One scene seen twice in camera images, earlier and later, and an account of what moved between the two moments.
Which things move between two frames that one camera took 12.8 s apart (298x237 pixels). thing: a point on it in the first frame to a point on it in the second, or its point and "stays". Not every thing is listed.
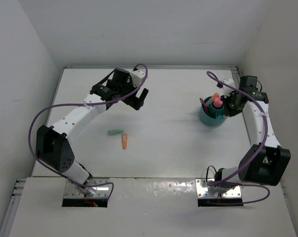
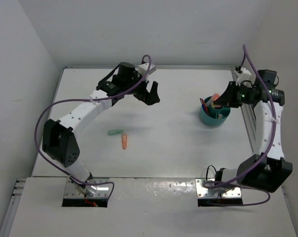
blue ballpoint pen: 203,105 stays
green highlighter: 114,132 stays
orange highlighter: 124,141 stays
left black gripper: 135,102 to 149,98
